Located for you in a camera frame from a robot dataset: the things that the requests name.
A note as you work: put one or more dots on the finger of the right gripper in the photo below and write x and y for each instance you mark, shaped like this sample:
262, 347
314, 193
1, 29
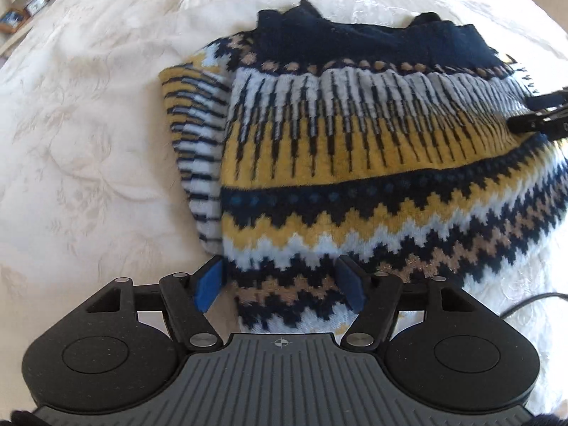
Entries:
548, 116

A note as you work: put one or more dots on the cream embroidered bedspread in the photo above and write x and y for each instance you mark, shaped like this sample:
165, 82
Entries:
89, 188

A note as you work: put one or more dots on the wooden picture frame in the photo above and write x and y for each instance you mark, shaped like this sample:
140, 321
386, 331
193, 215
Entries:
12, 20

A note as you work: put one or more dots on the small white alarm clock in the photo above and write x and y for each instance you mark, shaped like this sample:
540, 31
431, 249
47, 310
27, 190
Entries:
34, 6

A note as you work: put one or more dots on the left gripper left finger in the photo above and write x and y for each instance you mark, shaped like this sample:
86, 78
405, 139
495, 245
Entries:
187, 298

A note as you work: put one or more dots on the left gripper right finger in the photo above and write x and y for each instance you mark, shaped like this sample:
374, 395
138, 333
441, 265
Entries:
374, 299

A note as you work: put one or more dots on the navy yellow patterned knit sweater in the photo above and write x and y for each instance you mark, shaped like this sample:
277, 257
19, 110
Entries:
305, 139

